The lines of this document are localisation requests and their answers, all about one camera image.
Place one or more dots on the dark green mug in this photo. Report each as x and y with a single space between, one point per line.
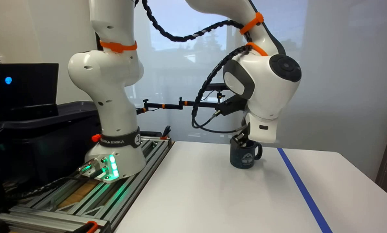
244 154

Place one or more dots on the black storage bin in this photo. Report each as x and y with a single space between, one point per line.
44 149

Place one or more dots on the black camera mount rod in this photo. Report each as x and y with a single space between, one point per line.
180 105

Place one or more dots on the aluminium extrusion base frame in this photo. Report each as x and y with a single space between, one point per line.
79 199

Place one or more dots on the long blue tape line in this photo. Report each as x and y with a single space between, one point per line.
316 212

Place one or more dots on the black computer monitor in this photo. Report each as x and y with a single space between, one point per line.
28 90

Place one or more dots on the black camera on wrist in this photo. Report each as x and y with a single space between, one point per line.
231 105

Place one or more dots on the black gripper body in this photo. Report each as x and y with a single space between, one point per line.
243 137

